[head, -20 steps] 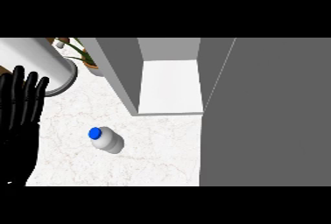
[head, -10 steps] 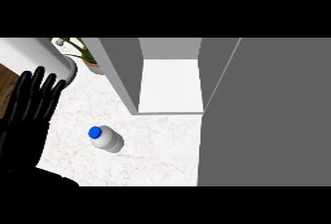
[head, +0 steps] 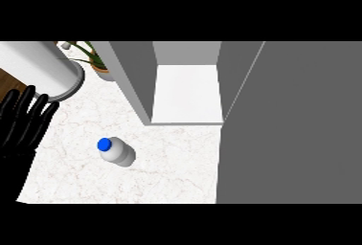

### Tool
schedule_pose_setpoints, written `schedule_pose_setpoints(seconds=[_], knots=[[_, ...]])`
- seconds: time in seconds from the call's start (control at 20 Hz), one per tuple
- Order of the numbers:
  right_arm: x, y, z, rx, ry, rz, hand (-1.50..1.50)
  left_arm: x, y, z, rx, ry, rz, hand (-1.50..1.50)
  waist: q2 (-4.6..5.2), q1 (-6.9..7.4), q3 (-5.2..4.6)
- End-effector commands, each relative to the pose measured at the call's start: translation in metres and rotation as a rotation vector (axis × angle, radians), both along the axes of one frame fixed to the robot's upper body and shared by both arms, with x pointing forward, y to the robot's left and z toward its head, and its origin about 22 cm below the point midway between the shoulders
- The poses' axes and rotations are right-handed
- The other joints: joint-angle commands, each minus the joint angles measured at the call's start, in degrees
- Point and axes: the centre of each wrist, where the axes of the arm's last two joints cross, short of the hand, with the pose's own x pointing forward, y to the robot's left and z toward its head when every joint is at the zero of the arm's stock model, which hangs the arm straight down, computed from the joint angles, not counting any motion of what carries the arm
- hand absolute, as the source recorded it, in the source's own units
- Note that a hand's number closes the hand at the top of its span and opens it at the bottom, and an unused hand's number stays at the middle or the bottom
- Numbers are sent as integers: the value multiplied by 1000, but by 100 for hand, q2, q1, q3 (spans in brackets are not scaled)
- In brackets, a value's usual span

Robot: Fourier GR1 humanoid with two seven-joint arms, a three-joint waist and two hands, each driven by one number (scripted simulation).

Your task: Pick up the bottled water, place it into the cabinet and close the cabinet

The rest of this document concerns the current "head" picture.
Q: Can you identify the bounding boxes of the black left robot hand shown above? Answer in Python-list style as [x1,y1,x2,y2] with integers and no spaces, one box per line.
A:
[0,84,61,204]

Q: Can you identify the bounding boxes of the grey open cabinet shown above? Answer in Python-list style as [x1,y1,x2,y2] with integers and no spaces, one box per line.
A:
[89,40,266,126]

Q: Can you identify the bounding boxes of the white cylindrical appliance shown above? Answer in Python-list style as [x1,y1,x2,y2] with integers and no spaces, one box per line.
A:
[0,40,86,103]

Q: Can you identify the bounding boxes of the white bottle with blue cap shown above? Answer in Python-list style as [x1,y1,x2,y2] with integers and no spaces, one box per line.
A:
[97,136,138,167]

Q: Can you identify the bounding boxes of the potted green plant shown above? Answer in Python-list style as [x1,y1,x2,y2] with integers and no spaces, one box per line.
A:
[58,40,116,82]

